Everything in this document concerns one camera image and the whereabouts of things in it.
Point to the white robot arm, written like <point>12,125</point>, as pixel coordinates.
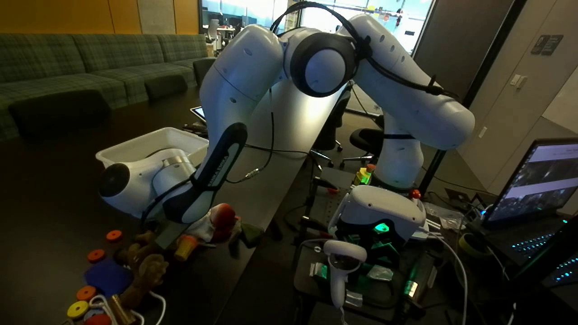
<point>286,69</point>

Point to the red toy apple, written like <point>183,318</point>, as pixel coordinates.
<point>223,220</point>

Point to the clear plastic bin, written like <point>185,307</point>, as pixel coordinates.
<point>145,152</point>

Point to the white VR headset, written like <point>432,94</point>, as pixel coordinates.
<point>371,204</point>

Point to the tablet with lit screen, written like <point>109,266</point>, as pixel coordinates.
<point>198,112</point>

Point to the white VR controller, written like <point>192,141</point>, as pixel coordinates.
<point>344,258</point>

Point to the brown plush toy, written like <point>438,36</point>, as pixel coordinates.
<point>145,264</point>

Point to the red disc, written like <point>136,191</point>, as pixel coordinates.
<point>115,235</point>

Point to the blue flat piece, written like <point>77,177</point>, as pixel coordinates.
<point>107,276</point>

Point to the orange disc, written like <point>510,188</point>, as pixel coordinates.
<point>96,255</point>

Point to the green plaid sofa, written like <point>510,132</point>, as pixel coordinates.
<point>125,69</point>

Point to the open laptop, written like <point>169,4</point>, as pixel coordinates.
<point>526,215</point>

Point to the yellow disc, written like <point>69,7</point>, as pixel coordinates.
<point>77,309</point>

